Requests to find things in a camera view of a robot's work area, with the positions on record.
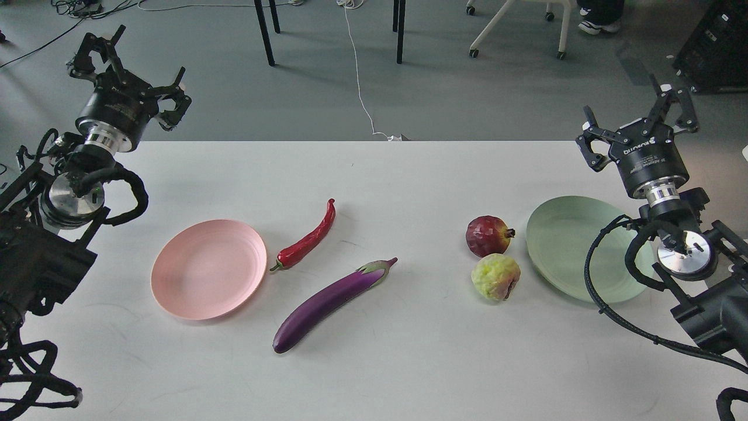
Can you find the pink plate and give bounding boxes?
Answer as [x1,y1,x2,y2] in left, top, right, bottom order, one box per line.
[151,219,268,322]

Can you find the red chili pepper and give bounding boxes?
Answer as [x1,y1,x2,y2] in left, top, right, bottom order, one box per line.
[269,199,336,272]

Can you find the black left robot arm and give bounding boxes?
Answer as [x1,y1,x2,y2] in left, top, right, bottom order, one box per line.
[1,26,192,420]

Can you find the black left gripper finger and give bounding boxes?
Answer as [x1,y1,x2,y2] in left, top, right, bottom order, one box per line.
[68,25,127,82]
[138,67,192,132]

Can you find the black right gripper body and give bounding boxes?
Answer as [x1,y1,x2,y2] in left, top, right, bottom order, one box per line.
[609,118,690,199]

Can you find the green plate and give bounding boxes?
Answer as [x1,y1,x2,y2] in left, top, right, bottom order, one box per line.
[525,195,646,303]

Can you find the black equipment case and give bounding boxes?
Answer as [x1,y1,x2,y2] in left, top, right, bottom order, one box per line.
[673,1,747,94]

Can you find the white cable on floor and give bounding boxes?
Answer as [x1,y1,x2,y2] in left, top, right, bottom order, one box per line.
[337,0,403,142]

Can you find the person's shoes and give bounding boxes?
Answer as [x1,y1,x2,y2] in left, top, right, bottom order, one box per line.
[577,7,622,35]

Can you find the purple eggplant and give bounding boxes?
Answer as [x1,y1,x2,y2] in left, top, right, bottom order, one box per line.
[272,257,399,354]

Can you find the black table legs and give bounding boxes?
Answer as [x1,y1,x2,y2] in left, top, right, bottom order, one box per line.
[253,0,407,67]

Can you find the red pomegranate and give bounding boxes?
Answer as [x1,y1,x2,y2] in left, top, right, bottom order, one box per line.
[465,215,516,258]

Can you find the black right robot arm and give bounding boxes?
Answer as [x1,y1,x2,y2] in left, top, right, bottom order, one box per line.
[576,75,747,373]

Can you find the white rolling chair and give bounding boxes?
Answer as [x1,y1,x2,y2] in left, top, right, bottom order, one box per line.
[465,0,572,61]

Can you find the black floor cables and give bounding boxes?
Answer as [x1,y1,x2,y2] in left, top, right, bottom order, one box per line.
[0,0,293,70]

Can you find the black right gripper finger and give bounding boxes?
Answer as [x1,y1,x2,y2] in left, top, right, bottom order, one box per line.
[576,105,624,172]
[647,74,699,137]

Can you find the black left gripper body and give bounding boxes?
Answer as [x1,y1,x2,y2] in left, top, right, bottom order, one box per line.
[75,70,160,153]

